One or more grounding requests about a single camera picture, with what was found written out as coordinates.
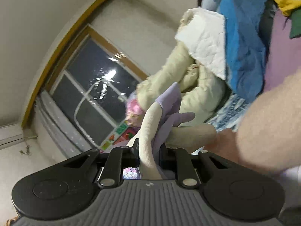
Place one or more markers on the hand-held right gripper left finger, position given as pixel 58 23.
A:
pixel 131 155

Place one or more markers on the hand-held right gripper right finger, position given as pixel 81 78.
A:
pixel 168 157

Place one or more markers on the cream lavender sequin sweatshirt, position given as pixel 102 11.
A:
pixel 148 134

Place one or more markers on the person's left forearm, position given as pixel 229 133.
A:
pixel 270 122

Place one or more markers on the colourful alphabet play mat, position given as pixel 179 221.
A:
pixel 120 131

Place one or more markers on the pink satin garment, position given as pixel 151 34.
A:
pixel 134 110

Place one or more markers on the window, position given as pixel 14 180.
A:
pixel 94 98

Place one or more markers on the cream padded coat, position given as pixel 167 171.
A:
pixel 204 91

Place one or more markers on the pale curtain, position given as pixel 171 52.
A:
pixel 54 131

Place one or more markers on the white quilted cloth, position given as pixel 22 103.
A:
pixel 207 44

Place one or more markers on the white air conditioner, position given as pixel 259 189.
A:
pixel 10 136

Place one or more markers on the blue cloth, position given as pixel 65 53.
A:
pixel 244 40

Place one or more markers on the purple cloth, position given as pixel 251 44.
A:
pixel 279 58

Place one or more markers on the light blue garment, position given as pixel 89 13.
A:
pixel 211 2

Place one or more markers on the dark green cloth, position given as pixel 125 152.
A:
pixel 296 26

